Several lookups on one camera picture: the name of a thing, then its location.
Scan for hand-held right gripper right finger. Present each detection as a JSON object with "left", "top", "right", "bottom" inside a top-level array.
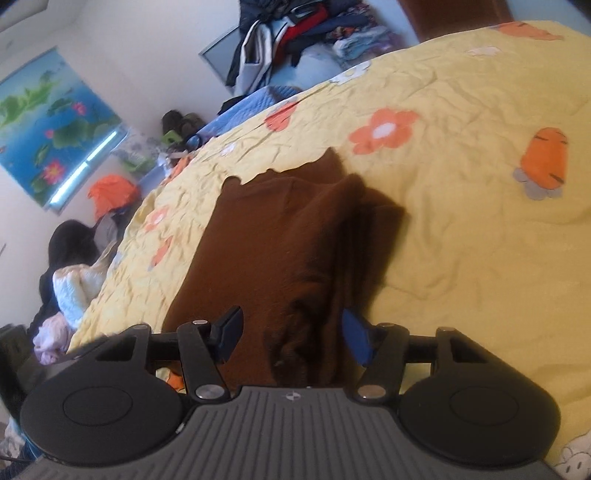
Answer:
[{"left": 341, "top": 308, "right": 498, "bottom": 406}]

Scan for pink cloth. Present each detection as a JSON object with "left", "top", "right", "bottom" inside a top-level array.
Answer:
[{"left": 32, "top": 314, "right": 71, "bottom": 366}]

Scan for orange cloth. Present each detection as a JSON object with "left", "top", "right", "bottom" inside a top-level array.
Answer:
[{"left": 88, "top": 174, "right": 142, "bottom": 220}]

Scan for blue bed sheet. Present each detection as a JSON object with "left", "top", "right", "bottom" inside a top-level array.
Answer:
[{"left": 202, "top": 85, "right": 302, "bottom": 140}]

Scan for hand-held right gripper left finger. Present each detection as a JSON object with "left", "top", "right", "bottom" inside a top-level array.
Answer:
[{"left": 92, "top": 305, "right": 245, "bottom": 405}]

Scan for lotus pond wall poster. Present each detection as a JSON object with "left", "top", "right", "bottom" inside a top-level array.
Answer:
[{"left": 0, "top": 46, "right": 128, "bottom": 214}]

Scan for yellow printed blanket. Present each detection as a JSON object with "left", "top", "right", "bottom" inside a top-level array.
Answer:
[{"left": 67, "top": 19, "right": 591, "bottom": 480}]

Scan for brown knit garment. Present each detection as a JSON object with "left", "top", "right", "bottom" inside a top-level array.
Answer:
[{"left": 167, "top": 148, "right": 408, "bottom": 389}]

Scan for white floral cloth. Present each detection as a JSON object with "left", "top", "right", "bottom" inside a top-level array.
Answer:
[{"left": 113, "top": 129, "right": 186, "bottom": 177}]

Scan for grey framed board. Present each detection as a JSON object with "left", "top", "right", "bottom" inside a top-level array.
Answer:
[{"left": 198, "top": 25, "right": 242, "bottom": 86}]

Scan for white and black clothes heap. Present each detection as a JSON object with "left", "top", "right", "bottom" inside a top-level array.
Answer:
[{"left": 28, "top": 220, "right": 122, "bottom": 334}]

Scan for brown wooden door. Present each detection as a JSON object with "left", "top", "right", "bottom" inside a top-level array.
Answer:
[{"left": 397, "top": 0, "right": 515, "bottom": 44}]

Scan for dark shoes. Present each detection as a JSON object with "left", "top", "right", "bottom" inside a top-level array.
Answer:
[{"left": 161, "top": 109, "right": 206, "bottom": 139}]

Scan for pile of dark clothes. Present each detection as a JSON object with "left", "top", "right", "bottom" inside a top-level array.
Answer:
[{"left": 225, "top": 0, "right": 403, "bottom": 89}]

